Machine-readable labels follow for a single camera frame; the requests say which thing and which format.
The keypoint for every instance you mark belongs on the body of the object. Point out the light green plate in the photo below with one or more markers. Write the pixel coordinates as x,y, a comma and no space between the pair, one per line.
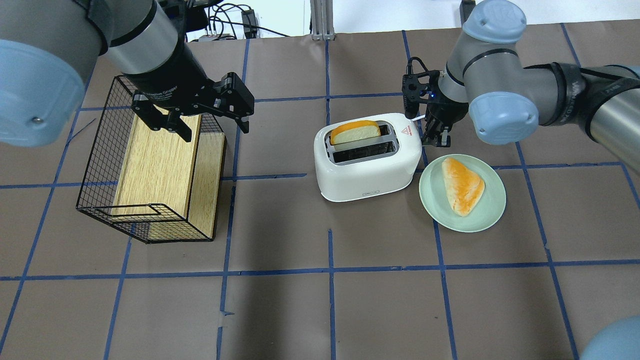
486,213

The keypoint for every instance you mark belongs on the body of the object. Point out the white two-slot toaster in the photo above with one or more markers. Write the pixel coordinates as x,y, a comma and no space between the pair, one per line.
368,167

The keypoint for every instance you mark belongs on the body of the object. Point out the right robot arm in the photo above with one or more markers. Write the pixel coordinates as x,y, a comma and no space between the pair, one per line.
484,78

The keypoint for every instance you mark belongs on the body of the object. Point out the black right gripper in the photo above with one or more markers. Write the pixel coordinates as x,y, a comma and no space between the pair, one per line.
440,114

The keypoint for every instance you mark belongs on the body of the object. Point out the black wire basket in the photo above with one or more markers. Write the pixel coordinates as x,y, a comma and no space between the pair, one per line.
104,166

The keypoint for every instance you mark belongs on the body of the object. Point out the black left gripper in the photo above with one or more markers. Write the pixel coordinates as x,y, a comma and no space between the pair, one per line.
172,75

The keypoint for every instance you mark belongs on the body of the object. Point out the aluminium frame post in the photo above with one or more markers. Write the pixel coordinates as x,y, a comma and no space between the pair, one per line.
321,21

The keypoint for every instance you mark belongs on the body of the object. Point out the wooden board in basket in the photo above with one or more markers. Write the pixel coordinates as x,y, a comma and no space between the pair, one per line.
168,188

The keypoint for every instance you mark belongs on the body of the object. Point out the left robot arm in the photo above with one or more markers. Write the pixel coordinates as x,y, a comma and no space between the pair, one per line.
49,48

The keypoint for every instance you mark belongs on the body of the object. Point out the triangular bread on plate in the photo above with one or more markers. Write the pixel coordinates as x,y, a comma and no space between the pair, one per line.
464,188

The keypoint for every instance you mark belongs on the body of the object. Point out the bread slice in toaster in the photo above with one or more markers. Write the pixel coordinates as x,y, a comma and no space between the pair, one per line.
351,131

